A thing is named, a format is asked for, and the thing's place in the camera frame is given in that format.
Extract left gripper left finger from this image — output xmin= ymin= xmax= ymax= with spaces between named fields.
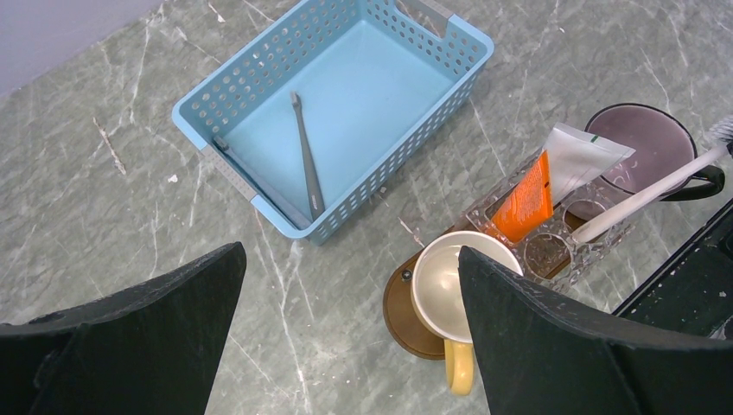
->
xmin=1 ymin=242 xmax=247 ymax=414

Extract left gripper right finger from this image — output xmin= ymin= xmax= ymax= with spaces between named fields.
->
xmin=458 ymin=246 xmax=732 ymax=414

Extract clear acrylic toothbrush holder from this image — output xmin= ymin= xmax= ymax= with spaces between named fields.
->
xmin=463 ymin=150 xmax=633 ymax=294

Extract yellow ceramic mug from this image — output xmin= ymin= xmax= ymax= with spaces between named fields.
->
xmin=411 ymin=231 xmax=523 ymax=396

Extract brown wooden oval tray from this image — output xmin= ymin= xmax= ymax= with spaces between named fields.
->
xmin=383 ymin=236 xmax=570 ymax=361

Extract white red toothpaste tube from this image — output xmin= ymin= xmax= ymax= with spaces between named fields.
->
xmin=544 ymin=122 xmax=635 ymax=206

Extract grey toothbrush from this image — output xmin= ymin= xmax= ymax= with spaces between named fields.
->
xmin=213 ymin=136 xmax=312 ymax=229
xmin=290 ymin=91 xmax=325 ymax=220

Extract purple ceramic mug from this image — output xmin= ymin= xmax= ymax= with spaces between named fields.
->
xmin=584 ymin=103 xmax=725 ymax=206

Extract light blue plastic basket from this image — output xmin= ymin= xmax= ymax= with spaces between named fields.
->
xmin=171 ymin=1 xmax=494 ymax=245

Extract orange capped toothpaste tube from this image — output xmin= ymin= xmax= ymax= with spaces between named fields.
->
xmin=491 ymin=150 xmax=553 ymax=243

